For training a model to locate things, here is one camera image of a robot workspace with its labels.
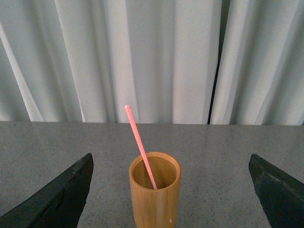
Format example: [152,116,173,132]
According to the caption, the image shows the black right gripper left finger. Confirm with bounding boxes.
[0,153,94,228]

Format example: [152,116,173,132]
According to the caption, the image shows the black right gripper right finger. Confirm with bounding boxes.
[248,154,304,228]

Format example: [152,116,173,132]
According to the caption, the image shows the pink chopstick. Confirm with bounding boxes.
[124,105,157,190]

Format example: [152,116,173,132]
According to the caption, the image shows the bamboo chopstick holder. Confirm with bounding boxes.
[129,152,181,228]

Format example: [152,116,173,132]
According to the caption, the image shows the white curtain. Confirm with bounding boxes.
[0,0,304,125]

